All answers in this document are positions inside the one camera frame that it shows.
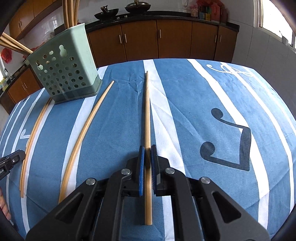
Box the bamboo chopstick one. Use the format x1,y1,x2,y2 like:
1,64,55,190
144,71,152,225

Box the bamboo chopstick three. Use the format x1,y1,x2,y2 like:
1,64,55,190
20,97,52,198

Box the bamboo chopstick two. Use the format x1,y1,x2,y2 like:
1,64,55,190
58,80,114,203

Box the bamboo chopstick of group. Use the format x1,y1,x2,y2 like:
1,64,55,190
68,0,74,27
1,36,28,55
62,0,69,29
74,0,80,26

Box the wooden lower kitchen cabinets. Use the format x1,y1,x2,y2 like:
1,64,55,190
0,18,239,112

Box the wooden kitchen cabinets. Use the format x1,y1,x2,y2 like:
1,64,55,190
0,18,239,112
9,0,62,40

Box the wooden upper kitchen cabinets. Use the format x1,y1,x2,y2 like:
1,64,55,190
9,0,62,40

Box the black kitchen countertop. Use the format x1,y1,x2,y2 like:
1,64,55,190
0,10,240,98

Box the person's left hand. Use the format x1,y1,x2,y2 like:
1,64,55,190
0,188,11,221

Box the blue striped tablecloth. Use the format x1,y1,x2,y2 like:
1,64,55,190
1,59,295,237

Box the green perforated utensil holder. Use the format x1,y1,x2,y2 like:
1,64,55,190
28,24,102,104

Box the black wok left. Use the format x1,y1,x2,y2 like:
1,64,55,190
94,5,119,21

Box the black wok with lid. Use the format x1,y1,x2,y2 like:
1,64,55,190
125,0,151,14

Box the red bag on counter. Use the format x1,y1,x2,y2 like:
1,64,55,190
196,0,228,23

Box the right window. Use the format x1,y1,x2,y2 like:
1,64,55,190
257,1,295,49

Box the red plastic bag on wall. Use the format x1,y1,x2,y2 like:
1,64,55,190
1,48,12,64

